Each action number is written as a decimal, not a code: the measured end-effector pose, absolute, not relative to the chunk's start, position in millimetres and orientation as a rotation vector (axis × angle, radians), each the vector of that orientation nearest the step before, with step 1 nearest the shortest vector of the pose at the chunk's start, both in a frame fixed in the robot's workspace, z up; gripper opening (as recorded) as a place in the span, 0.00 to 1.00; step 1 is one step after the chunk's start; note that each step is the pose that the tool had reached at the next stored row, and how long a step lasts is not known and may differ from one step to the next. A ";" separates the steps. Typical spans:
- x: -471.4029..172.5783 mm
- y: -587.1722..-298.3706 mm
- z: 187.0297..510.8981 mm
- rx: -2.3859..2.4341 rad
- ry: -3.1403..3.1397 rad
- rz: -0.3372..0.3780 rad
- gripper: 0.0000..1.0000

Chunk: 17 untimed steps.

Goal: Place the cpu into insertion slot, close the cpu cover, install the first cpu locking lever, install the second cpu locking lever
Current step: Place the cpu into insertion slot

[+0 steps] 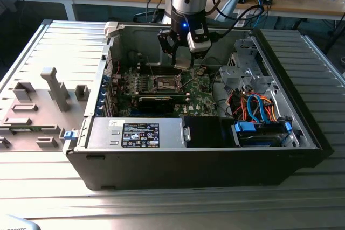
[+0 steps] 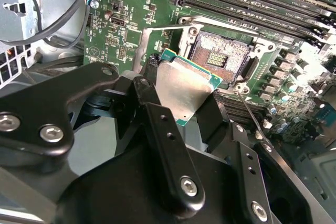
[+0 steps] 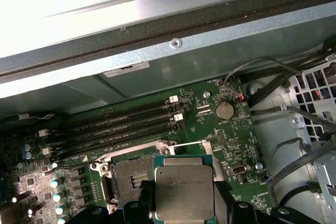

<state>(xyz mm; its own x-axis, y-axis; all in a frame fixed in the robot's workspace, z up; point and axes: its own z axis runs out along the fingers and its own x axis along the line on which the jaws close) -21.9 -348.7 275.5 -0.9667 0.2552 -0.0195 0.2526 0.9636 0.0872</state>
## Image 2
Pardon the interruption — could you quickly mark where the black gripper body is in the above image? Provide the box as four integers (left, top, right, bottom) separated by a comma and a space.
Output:
56, 142, 253, 224

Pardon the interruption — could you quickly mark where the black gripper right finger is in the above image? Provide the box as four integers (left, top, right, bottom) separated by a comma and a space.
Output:
194, 90, 321, 224

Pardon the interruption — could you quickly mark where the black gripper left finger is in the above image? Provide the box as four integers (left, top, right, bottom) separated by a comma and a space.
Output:
0, 53, 207, 219

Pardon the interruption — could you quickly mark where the silver green CPU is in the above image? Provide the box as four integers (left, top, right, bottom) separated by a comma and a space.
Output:
154, 48, 224, 127

